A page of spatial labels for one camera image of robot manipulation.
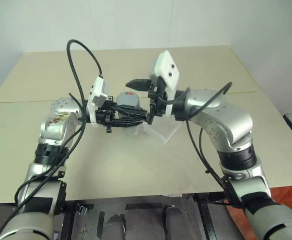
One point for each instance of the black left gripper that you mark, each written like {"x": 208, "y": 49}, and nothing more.
{"x": 105, "y": 116}

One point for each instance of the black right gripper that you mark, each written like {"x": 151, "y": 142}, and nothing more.
{"x": 158, "y": 100}

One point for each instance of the grey jar lid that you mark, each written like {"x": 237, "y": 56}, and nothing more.
{"x": 127, "y": 100}

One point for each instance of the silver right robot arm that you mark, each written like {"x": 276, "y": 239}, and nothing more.
{"x": 231, "y": 120}

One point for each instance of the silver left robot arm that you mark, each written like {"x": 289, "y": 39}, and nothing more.
{"x": 58, "y": 110}

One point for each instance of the clear plastic box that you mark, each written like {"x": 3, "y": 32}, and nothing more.
{"x": 166, "y": 132}

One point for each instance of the black tape strip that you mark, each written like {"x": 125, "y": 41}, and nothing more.
{"x": 100, "y": 223}
{"x": 143, "y": 206}

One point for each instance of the small metal clip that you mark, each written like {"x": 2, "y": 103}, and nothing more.
{"x": 81, "y": 210}

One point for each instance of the dark grey rounded shape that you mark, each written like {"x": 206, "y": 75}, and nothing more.
{"x": 173, "y": 222}
{"x": 114, "y": 227}

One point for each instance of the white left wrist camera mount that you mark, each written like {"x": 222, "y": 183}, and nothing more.
{"x": 97, "y": 91}

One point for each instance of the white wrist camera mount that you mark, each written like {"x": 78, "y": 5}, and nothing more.
{"x": 167, "y": 66}
{"x": 97, "y": 91}

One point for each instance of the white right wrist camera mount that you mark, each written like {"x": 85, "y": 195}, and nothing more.
{"x": 167, "y": 66}

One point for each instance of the black metal frame bar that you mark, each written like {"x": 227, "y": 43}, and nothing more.
{"x": 206, "y": 217}

